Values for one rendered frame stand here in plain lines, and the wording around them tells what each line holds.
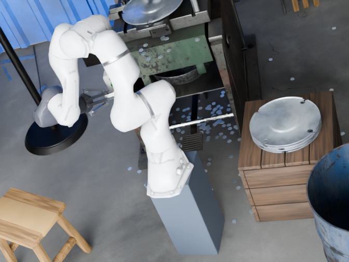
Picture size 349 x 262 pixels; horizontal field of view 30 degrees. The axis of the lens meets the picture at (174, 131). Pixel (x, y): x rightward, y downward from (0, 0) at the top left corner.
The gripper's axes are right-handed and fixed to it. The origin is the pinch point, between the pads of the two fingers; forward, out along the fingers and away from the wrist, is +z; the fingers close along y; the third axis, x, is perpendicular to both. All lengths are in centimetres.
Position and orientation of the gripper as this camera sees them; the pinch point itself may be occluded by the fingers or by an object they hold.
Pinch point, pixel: (112, 93)
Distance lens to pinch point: 289.0
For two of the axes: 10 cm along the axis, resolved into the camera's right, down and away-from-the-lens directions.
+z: 7.5, -3.0, 5.9
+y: -2.4, -9.5, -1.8
